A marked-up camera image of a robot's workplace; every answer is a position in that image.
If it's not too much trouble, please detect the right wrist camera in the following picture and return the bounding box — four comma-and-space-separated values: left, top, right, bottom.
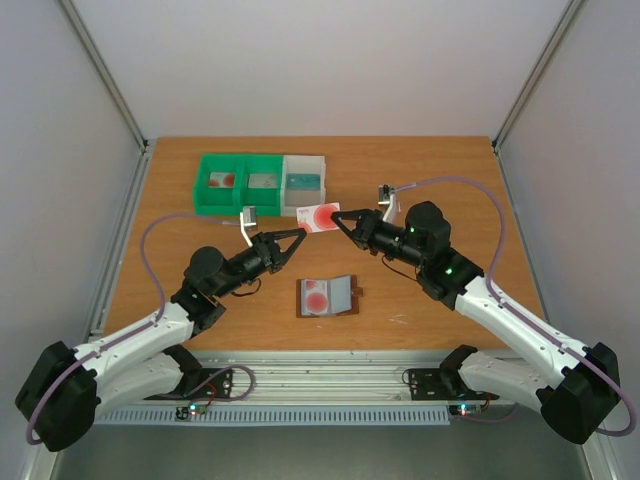
378, 184, 401, 223

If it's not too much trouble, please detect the brown leather card holder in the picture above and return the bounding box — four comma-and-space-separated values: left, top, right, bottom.
296, 275, 364, 318

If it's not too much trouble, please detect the left green circuit board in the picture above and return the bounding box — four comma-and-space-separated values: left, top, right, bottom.
174, 404, 208, 421

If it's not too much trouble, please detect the green circuit board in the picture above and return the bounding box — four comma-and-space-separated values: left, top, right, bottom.
174, 404, 208, 421
449, 403, 486, 417

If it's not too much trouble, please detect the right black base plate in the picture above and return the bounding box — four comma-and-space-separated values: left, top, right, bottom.
402, 368, 498, 402

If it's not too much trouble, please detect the aluminium rail frame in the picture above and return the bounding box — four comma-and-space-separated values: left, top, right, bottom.
44, 349, 596, 406

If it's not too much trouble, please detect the green two-compartment bin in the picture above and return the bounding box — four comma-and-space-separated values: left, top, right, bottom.
193, 154, 283, 217

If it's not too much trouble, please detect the grey slotted cable duct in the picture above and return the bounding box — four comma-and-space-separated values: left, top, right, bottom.
96, 405, 450, 427

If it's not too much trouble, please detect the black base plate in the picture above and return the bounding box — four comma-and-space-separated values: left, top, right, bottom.
402, 368, 498, 402
147, 368, 234, 401

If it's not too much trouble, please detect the white translucent bin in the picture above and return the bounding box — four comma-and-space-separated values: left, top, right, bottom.
280, 155, 326, 217

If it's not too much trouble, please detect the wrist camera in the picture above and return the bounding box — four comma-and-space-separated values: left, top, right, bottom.
239, 206, 258, 247
378, 184, 401, 223

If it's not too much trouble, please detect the red dotted card in bin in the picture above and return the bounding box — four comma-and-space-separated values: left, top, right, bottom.
208, 172, 236, 189

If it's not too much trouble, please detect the right green circuit board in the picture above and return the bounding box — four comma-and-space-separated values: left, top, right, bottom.
449, 403, 486, 417

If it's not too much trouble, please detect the teal card in bin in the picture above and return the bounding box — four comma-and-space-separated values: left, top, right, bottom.
286, 172, 321, 191

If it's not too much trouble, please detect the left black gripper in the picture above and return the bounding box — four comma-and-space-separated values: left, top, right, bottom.
215, 229, 307, 300

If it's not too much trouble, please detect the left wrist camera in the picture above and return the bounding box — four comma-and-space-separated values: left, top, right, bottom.
239, 206, 258, 247

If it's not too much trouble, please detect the red circle card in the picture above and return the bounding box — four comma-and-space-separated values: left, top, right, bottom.
296, 202, 340, 233
301, 279, 330, 316

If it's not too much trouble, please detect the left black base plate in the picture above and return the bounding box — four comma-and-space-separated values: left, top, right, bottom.
147, 368, 234, 401

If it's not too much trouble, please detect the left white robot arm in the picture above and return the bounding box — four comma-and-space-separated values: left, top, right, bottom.
15, 228, 306, 452

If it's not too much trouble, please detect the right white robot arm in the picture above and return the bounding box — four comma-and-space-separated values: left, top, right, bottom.
331, 201, 621, 445

